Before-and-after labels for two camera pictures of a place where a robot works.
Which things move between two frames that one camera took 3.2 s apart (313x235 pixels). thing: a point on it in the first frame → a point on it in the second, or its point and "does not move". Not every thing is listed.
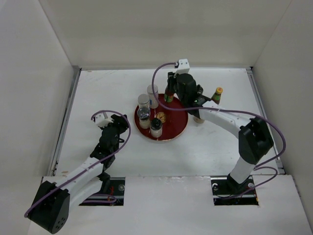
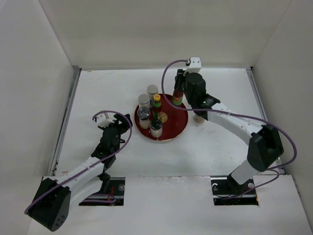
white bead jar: x=153 y=103 does not move
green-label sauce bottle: x=168 y=94 → x=157 y=109
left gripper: x=120 y=122 does not move
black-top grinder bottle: x=143 y=113 does not move
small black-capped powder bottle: x=156 y=128 does not move
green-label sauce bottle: x=216 y=96 → x=177 y=97
